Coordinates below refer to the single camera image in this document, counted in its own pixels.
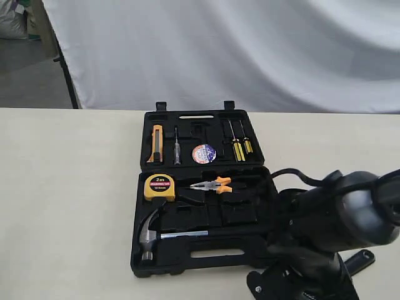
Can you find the claw hammer black grip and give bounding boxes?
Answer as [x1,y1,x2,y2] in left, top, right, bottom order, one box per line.
[138,201,269,262]

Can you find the clear handle tester screwdriver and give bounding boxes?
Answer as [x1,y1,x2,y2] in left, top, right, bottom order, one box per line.
[174,126,181,165]

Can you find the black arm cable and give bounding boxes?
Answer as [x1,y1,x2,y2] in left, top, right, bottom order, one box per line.
[270,167,326,191]

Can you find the orange utility knife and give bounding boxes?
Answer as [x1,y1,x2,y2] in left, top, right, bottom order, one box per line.
[146,124,163,163]

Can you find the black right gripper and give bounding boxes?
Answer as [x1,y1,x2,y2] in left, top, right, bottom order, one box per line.
[268,244,375,299]

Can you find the orange handled pliers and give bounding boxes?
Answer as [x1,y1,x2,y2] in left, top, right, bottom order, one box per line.
[189,176,233,194]

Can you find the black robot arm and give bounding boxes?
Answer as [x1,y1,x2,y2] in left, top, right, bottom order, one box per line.
[267,169,399,299]

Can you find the black electrical tape roll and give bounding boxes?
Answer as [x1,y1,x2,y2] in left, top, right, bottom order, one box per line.
[192,144,217,164]

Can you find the grey woven sack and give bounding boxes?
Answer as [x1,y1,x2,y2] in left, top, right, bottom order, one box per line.
[1,0,31,39]

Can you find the white backdrop curtain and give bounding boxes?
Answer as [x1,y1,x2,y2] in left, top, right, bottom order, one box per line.
[44,1,399,113]

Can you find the black backdrop stand pole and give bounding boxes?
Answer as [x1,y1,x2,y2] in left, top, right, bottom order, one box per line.
[53,32,80,109]

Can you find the black plastic tool case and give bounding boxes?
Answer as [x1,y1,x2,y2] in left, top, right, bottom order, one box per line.
[131,101,278,278]

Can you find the green white bag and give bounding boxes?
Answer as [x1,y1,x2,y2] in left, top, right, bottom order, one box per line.
[24,1,41,41]

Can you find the yellow tape measure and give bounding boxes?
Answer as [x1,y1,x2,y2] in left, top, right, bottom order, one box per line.
[144,174,176,202]

